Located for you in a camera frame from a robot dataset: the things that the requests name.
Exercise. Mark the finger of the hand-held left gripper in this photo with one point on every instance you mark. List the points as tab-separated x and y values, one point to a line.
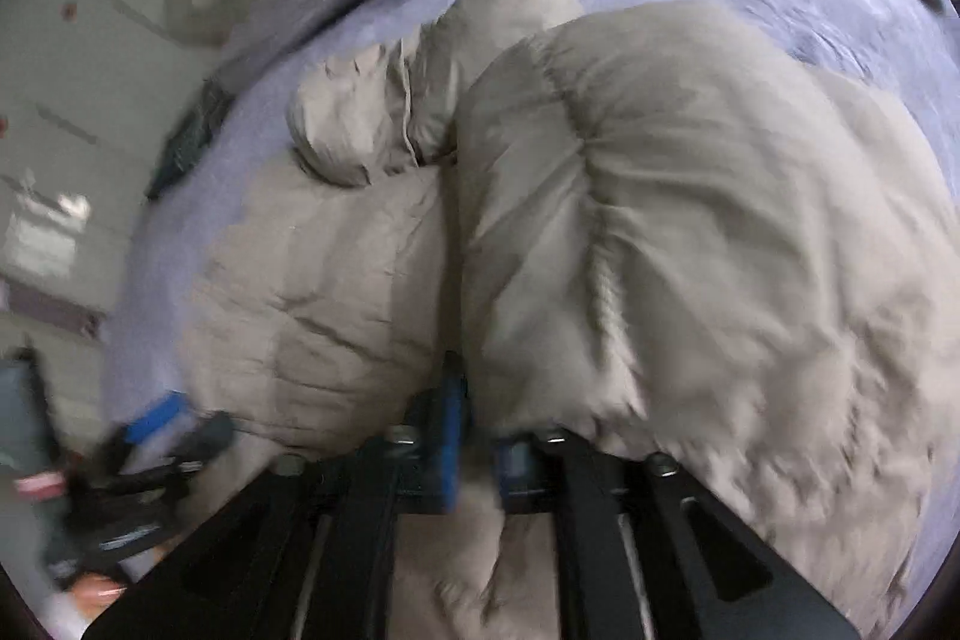
210	431
157	419

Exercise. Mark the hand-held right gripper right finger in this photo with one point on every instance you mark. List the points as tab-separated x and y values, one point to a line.
510	469

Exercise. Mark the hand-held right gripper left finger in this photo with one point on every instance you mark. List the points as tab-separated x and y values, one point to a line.
448	452

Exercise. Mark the beige puffer jacket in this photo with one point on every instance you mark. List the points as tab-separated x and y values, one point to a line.
675	197

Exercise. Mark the person's left hand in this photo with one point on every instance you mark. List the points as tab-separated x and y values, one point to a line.
97	587

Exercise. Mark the dark patterned cloth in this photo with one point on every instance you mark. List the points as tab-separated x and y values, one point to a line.
187	138

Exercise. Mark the white floor fan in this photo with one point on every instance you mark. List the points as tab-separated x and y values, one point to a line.
201	4

